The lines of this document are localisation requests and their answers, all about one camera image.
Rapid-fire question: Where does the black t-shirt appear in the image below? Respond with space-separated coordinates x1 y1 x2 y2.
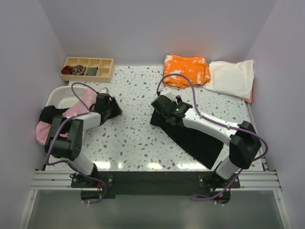
150 111 224 169

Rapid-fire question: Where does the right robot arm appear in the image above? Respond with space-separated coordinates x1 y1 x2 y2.
151 95 262 187

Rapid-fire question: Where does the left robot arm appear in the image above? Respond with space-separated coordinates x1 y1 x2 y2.
44 93 122 187

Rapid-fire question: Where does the pink t-shirt in basket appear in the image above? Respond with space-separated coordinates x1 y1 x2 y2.
35 88 97 146

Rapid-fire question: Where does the grey rolled fabric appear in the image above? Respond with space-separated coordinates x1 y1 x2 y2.
86 67 98 76

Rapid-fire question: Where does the wooden compartment box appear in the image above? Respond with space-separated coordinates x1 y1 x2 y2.
60 57 114 83

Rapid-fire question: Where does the white laundry basket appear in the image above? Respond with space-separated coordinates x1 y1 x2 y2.
46 86 89 110

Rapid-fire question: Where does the brown patterned rolled fabric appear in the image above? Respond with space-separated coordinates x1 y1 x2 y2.
72 65 86 75

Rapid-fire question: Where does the orange white folded t-shirt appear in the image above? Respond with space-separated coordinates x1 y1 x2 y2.
163 54 211 89

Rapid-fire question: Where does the red black rolled fabric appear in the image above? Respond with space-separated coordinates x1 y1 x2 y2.
61 66 74 75

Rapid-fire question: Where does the black garment in basket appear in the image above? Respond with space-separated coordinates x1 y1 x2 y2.
39 105 68 124

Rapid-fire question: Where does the pink folded t-shirt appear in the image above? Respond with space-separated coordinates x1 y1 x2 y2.
244 93 253 104

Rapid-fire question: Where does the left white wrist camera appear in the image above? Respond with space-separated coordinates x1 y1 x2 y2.
99 87 109 94

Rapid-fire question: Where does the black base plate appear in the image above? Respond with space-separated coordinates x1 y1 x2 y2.
70 171 241 200

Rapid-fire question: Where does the aluminium rail frame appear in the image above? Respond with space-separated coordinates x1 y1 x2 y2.
18 152 293 229

